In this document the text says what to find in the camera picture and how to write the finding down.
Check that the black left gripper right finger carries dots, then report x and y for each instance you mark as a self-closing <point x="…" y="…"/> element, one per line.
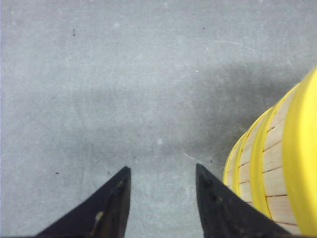
<point x="224" y="215"/>

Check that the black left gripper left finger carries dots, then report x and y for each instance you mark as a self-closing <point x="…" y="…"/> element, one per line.
<point x="103" y="215"/>

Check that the bamboo steamer basket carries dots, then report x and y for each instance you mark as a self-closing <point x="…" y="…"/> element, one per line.
<point x="250" y="172"/>
<point x="231" y="170"/>

